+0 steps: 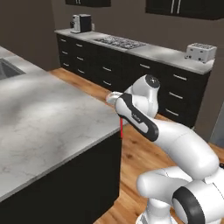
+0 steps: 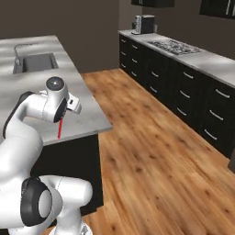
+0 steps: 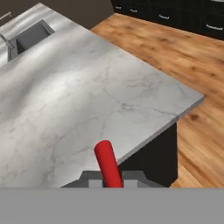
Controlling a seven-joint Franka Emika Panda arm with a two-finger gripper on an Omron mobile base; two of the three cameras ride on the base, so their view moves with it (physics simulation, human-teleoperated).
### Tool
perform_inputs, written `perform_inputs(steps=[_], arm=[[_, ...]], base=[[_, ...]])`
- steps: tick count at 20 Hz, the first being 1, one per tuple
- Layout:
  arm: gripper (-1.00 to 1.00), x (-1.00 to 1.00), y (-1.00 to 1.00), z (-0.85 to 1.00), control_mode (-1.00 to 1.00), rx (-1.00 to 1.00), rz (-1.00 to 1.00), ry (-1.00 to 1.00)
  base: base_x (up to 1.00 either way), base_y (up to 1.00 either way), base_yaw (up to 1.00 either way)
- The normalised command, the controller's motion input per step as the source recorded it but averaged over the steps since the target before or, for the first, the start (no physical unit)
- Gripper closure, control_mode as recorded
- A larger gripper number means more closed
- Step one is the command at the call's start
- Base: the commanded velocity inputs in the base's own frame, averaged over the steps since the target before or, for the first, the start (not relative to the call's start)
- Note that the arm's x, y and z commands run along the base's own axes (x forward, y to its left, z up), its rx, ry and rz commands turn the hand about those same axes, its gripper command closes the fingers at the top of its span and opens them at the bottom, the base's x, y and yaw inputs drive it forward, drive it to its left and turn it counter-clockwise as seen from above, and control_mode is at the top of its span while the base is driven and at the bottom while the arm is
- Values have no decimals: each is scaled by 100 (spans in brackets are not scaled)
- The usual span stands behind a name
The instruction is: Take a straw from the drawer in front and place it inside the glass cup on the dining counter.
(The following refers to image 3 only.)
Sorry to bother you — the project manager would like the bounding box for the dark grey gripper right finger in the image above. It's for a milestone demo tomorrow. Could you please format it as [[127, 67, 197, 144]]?
[[120, 170, 166, 189]]

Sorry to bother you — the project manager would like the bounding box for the black kitchen island cabinet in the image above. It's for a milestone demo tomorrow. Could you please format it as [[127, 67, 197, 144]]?
[[117, 122, 179, 189]]

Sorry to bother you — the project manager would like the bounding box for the grey sink basin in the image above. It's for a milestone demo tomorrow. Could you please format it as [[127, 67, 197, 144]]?
[[7, 18, 56, 62]]

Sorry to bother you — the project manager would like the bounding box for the red straw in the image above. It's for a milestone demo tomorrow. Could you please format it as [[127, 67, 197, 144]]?
[[94, 140, 124, 189]]

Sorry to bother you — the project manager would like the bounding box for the black cupboard run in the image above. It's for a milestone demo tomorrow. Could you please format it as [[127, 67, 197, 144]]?
[[109, 0, 224, 41]]

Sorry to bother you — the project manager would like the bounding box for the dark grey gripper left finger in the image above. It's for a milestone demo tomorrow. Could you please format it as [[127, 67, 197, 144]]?
[[60, 170, 105, 189]]

